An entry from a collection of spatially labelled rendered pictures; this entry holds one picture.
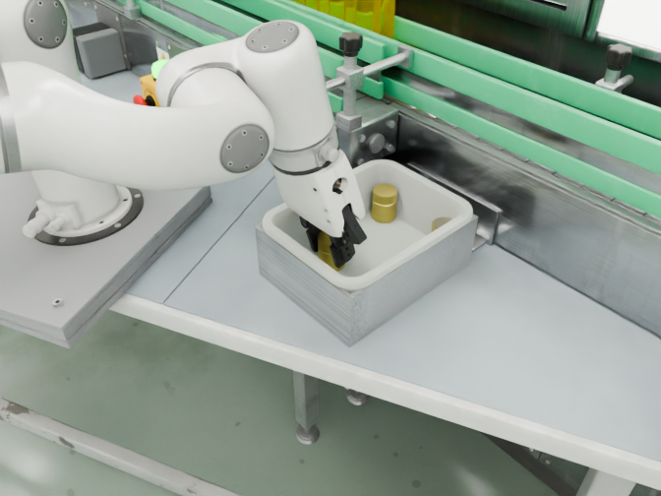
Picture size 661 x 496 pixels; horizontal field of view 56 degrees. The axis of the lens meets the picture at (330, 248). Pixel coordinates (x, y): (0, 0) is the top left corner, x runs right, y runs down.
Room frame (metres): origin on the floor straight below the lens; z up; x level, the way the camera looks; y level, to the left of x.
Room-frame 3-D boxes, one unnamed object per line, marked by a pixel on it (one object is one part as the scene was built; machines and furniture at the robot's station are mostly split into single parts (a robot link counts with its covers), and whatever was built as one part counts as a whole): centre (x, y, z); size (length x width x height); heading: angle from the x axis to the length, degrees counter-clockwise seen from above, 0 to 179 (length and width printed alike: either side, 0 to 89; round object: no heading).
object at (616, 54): (0.72, -0.35, 0.94); 0.07 x 0.04 x 0.13; 132
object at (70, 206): (0.68, 0.35, 0.86); 0.16 x 0.13 x 0.15; 161
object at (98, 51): (1.24, 0.48, 0.79); 0.08 x 0.08 x 0.08; 42
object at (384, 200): (0.70, -0.07, 0.79); 0.04 x 0.04 x 0.04
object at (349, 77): (0.76, -0.04, 0.95); 0.17 x 0.03 x 0.12; 132
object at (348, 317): (0.63, -0.07, 0.79); 0.27 x 0.17 x 0.08; 132
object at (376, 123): (0.77, -0.06, 0.85); 0.09 x 0.04 x 0.07; 132
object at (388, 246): (0.61, -0.05, 0.80); 0.22 x 0.17 x 0.09; 132
